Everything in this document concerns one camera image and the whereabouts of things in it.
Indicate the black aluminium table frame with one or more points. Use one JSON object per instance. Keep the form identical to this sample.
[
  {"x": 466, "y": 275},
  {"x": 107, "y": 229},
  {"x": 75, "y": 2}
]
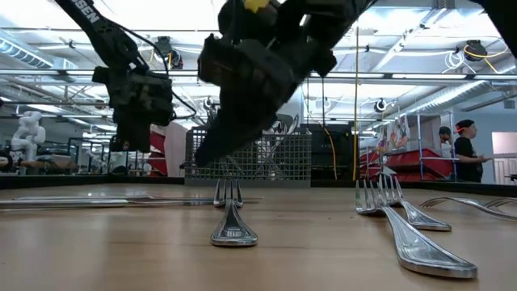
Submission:
[{"x": 60, "y": 182}]

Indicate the silver ventilation duct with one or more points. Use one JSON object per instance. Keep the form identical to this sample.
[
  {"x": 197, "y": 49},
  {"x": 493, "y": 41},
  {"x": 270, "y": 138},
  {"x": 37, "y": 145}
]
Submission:
[
  {"x": 464, "y": 95},
  {"x": 24, "y": 54}
]

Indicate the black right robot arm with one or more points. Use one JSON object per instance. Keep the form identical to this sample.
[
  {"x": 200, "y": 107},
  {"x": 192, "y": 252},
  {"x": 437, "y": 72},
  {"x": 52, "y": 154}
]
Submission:
[{"x": 323, "y": 24}]

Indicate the long fluorescent light strip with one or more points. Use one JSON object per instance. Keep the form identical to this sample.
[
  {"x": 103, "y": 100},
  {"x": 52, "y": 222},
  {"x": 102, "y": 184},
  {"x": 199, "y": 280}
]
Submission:
[{"x": 404, "y": 75}]

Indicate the pale pink board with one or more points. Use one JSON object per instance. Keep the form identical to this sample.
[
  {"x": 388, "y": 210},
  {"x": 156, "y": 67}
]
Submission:
[{"x": 175, "y": 149}]

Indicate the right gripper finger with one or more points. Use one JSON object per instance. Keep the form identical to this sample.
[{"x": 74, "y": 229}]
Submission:
[
  {"x": 220, "y": 125},
  {"x": 246, "y": 135}
]

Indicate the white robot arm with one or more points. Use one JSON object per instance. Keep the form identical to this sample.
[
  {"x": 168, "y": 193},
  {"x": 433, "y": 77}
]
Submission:
[{"x": 28, "y": 135}]

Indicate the grey mesh cutlery basket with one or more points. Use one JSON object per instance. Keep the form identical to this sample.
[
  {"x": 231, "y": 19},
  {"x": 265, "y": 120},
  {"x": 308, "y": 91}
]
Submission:
[{"x": 282, "y": 161}]

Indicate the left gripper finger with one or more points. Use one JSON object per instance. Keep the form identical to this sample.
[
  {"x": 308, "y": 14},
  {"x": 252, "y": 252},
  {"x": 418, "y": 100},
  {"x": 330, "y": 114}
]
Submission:
[
  {"x": 117, "y": 144},
  {"x": 139, "y": 137}
]

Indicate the colourful poster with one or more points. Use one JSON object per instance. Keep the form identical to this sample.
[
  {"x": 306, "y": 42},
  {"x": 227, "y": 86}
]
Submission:
[{"x": 398, "y": 133}]

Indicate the red plastic storage bin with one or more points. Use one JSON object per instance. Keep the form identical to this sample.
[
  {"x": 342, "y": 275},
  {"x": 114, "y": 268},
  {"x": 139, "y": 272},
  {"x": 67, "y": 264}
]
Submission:
[
  {"x": 157, "y": 163},
  {"x": 420, "y": 161},
  {"x": 158, "y": 142},
  {"x": 369, "y": 161}
]

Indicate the black frame workbench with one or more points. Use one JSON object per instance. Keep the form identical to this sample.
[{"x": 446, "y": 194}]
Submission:
[{"x": 81, "y": 140}]

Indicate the person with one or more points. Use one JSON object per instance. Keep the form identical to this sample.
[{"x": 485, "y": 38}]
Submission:
[
  {"x": 466, "y": 153},
  {"x": 445, "y": 135}
]

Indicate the silver dinner fork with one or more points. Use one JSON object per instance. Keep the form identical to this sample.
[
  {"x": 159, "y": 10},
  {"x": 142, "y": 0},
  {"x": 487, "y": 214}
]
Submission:
[
  {"x": 233, "y": 230},
  {"x": 498, "y": 201},
  {"x": 484, "y": 208},
  {"x": 424, "y": 220},
  {"x": 424, "y": 250}
]

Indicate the silver table knife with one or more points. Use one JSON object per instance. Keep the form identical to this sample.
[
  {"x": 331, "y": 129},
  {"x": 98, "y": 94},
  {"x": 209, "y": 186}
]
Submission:
[
  {"x": 81, "y": 197},
  {"x": 60, "y": 203}
]

